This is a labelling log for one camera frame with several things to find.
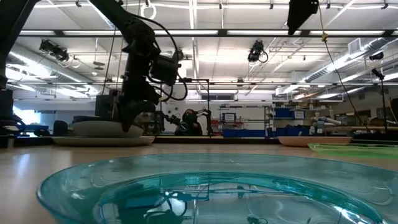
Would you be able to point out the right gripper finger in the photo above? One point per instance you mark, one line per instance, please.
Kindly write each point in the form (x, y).
(301, 12)

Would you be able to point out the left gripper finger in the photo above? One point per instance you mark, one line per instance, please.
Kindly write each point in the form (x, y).
(147, 108)
(129, 116)

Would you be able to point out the cream white bowl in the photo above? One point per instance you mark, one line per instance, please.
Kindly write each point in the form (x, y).
(99, 129)

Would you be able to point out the navy blue plastic plate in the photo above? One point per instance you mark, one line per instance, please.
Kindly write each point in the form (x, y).
(87, 119)

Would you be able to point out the pink plastic plate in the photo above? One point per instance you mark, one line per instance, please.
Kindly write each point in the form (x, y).
(314, 141)

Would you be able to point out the green translucent plate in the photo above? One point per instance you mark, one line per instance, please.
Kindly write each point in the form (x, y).
(357, 151)

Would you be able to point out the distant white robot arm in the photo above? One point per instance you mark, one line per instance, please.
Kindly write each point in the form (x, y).
(325, 121)

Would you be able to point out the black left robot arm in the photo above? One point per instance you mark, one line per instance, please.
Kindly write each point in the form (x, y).
(124, 18)

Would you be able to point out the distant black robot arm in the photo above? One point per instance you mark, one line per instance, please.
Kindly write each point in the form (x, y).
(189, 123)

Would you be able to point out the black monitor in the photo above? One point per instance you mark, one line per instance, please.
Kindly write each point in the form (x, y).
(104, 107)

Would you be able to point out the black overhead crossbeam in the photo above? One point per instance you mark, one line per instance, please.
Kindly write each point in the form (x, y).
(261, 32)

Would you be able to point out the teal translucent plate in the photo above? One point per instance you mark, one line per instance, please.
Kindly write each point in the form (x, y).
(93, 174)

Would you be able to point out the black chair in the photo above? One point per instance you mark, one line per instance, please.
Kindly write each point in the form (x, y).
(60, 128)

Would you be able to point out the shelf with blue bins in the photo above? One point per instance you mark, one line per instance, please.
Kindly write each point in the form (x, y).
(242, 132)

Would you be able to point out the black tripod stand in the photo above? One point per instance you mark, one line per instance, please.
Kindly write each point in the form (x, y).
(383, 99)

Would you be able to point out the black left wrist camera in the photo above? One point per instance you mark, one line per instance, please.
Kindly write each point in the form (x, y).
(164, 70)

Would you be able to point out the black mounted camera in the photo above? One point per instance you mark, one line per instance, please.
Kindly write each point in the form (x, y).
(256, 51)
(54, 50)

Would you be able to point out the silver air duct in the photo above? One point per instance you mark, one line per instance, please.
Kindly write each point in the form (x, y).
(357, 51)

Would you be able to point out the black aluminium table frame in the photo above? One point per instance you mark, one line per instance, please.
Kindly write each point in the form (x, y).
(217, 140)

